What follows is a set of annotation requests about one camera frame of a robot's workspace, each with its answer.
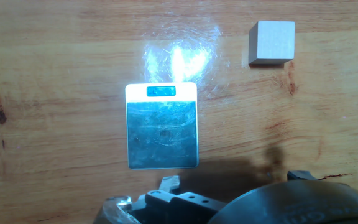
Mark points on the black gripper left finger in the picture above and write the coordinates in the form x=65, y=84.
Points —
x=179, y=205

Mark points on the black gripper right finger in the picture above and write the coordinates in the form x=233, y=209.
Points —
x=301, y=176

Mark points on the plain wooden cube block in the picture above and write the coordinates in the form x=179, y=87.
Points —
x=272, y=42

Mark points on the small digital pocket scale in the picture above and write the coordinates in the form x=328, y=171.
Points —
x=162, y=133

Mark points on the wooden work board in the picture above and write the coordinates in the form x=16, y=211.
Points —
x=42, y=93

